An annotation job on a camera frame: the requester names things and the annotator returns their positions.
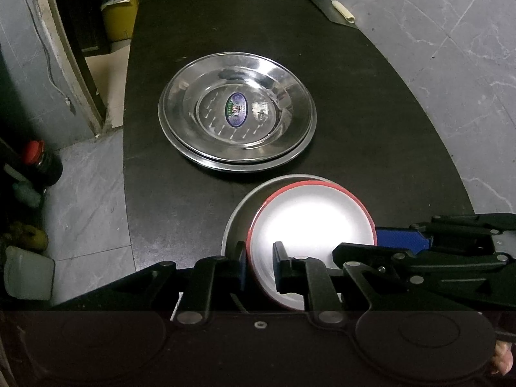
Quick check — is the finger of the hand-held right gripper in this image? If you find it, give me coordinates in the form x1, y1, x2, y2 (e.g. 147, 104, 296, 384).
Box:
332, 242, 509, 285
376, 213, 516, 255

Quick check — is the dark bottle with red cap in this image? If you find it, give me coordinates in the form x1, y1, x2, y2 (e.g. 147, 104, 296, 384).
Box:
21, 140, 64, 187

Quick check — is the grey rimmed plate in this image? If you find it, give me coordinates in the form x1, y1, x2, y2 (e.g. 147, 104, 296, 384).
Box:
220, 174, 340, 275

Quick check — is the steel plate with oval sticker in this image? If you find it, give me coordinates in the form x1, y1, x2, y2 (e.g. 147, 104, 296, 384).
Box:
160, 51, 316, 161

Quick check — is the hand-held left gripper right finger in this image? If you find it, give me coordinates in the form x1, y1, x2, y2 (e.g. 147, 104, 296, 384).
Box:
273, 241, 409, 326

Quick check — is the beige cardboard sheet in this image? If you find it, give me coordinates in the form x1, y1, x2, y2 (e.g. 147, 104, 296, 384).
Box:
84, 54, 126, 128

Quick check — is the black cleaver with grey handle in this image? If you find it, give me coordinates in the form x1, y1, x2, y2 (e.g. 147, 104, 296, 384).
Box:
288, 0, 359, 30

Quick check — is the person's right hand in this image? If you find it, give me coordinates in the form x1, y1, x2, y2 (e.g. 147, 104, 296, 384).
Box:
490, 340, 516, 376

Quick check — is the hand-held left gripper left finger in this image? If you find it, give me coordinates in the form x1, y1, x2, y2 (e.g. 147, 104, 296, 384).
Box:
113, 241, 248, 326

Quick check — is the yellow bin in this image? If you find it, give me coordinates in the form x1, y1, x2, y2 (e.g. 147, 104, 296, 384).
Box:
101, 0, 142, 43

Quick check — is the yellow brown bottle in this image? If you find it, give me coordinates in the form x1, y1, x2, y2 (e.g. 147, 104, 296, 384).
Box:
7, 222, 49, 253

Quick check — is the plain steel plate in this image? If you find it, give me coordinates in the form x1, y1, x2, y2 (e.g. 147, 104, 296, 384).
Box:
157, 97, 317, 174

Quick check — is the green bottle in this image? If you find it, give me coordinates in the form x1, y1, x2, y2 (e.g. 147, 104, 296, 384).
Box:
11, 181, 44, 207

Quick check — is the white plastic container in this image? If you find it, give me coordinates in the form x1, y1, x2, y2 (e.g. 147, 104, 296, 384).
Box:
3, 246, 56, 301

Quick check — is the white rolled stick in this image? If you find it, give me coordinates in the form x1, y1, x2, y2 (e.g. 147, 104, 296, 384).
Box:
332, 0, 356, 24

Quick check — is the red rimmed white plate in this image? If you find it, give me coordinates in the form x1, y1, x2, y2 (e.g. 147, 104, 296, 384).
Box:
245, 180, 378, 312

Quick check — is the grey wall cable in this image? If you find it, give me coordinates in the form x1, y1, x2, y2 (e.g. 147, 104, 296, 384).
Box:
16, 0, 75, 116

